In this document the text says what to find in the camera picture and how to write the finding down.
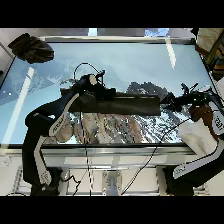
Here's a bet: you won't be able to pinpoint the white garment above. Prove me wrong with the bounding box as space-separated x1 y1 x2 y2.
176 117 220 158

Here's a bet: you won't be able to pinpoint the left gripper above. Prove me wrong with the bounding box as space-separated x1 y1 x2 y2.
94 85 118 101

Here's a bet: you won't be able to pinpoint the silver frame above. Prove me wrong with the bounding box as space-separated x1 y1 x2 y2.
0 35 224 197

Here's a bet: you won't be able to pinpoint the black cable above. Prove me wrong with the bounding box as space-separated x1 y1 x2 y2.
73 62 102 82
78 109 92 197
120 118 189 196

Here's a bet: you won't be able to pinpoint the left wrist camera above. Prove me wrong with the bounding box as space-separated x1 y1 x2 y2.
96 69 107 85

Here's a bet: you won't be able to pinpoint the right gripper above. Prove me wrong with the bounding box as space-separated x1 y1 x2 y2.
160 92 183 110

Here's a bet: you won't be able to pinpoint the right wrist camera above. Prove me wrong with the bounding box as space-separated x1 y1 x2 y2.
180 82 200 97

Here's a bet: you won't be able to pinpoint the brown garment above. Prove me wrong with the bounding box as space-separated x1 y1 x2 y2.
189 103 215 135

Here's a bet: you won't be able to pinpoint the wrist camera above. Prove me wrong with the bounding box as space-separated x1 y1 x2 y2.
96 69 107 85
180 82 200 97

